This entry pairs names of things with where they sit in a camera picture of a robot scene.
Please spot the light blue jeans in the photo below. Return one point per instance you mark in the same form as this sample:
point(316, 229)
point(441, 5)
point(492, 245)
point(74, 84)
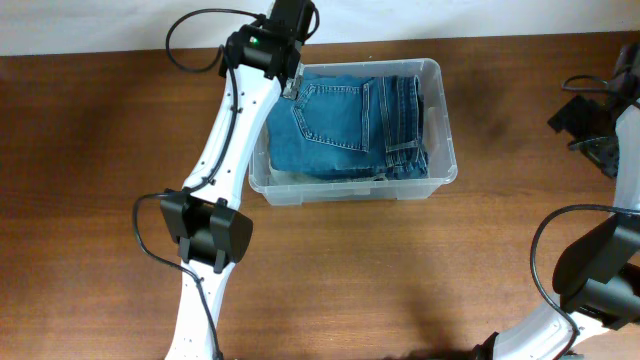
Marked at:
point(291, 178)

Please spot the clear plastic storage bin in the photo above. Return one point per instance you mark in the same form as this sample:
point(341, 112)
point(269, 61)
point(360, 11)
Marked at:
point(438, 139)

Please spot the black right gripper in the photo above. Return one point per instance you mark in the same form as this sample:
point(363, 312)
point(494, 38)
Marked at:
point(567, 117)

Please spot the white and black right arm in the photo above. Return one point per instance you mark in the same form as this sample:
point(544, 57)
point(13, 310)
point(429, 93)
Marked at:
point(595, 288)

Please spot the dark blue jeans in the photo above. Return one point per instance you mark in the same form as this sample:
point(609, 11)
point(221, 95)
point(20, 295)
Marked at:
point(347, 127)

